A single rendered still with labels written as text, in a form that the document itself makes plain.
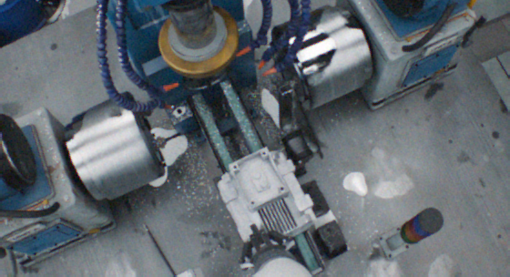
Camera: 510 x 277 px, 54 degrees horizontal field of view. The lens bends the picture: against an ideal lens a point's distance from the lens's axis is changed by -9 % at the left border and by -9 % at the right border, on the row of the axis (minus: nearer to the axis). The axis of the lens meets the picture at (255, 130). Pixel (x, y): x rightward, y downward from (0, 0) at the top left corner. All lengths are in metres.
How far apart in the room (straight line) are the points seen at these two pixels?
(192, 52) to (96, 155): 0.38
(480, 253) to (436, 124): 0.43
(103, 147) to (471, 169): 1.10
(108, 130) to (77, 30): 0.68
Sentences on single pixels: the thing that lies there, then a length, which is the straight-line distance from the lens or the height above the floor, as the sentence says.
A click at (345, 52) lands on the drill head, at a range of 1.40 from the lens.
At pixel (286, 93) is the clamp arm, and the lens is 1.23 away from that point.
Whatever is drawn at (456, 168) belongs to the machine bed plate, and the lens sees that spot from 1.73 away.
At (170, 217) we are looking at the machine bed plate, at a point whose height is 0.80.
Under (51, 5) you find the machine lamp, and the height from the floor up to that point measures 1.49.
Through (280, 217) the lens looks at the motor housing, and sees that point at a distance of 1.29.
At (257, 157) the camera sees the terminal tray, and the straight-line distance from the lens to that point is 1.32.
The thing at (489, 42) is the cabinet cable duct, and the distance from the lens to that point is 2.89.
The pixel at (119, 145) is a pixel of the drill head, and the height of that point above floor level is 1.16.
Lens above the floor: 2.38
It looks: 71 degrees down
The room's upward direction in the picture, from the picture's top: 8 degrees counter-clockwise
